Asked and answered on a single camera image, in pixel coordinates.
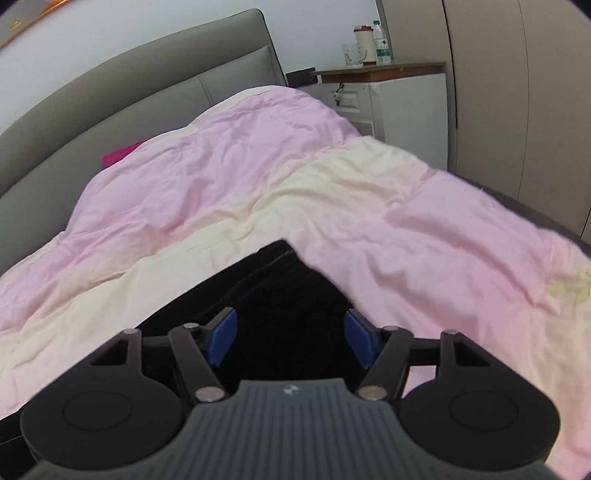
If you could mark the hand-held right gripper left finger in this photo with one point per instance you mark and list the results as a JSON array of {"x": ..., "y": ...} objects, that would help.
[{"x": 222, "y": 334}]

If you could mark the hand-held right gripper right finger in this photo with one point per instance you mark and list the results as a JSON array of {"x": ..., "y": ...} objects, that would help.
[{"x": 359, "y": 337}]

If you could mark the black pants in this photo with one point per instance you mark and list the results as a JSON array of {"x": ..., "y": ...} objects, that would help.
[{"x": 277, "y": 300}]

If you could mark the pink and cream blanket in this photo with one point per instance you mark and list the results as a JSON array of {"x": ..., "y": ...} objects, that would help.
[{"x": 277, "y": 161}]

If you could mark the magenta cloth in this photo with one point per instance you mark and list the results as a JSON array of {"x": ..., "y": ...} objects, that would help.
[{"x": 117, "y": 154}]

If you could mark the white nightstand with wooden top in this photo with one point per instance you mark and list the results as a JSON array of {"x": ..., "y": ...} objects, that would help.
[{"x": 406, "y": 106}]

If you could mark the grey padded headboard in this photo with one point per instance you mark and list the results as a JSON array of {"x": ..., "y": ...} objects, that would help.
[{"x": 138, "y": 92}]

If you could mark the glass cup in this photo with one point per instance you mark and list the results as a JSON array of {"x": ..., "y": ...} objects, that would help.
[{"x": 352, "y": 55}]

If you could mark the beige wardrobe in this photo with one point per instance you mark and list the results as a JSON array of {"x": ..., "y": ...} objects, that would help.
[{"x": 508, "y": 92}]

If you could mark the white jar with red lid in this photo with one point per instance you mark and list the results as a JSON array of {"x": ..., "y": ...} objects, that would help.
[{"x": 364, "y": 44}]

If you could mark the clear plastic water bottle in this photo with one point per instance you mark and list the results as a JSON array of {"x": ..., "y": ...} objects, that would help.
[{"x": 382, "y": 44}]

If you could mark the wall picture frame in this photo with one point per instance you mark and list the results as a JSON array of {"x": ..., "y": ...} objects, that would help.
[{"x": 18, "y": 23}]

